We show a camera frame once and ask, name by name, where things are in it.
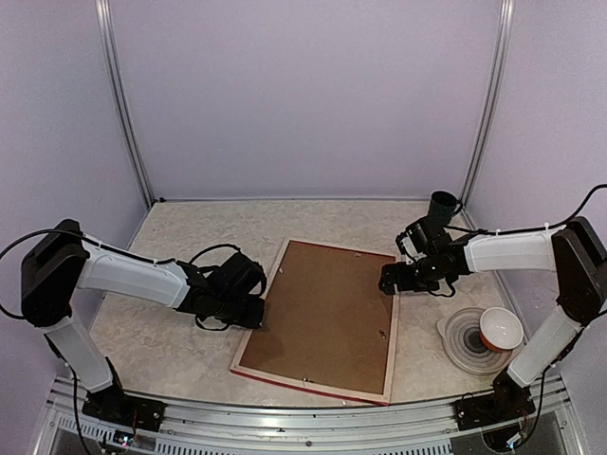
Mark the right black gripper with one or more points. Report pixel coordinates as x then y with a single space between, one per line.
404 283

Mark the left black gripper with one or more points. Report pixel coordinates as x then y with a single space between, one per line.
253 320

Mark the brown backing board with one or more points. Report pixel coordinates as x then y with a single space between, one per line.
322 317

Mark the red wooden picture frame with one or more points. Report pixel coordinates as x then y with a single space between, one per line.
393 360

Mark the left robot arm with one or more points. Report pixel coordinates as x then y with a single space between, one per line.
66 260

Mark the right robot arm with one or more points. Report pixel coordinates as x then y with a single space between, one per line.
565 261

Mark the dark green mug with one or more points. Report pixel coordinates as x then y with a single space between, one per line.
444 206

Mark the clear glass plate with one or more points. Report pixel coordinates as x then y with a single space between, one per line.
462 341

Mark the white orange bowl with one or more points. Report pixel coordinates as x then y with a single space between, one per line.
500 329

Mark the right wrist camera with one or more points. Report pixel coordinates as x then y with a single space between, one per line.
412 243

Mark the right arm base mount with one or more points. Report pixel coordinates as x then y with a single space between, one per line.
481 411

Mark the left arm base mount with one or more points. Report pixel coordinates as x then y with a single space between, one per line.
134 412

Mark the front aluminium rail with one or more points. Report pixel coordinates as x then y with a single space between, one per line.
195 427

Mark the right aluminium post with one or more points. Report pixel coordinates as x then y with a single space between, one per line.
496 74

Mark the aluminium post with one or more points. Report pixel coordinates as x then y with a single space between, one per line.
496 74
112 60

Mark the left aluminium post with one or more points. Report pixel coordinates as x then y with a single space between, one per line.
112 60

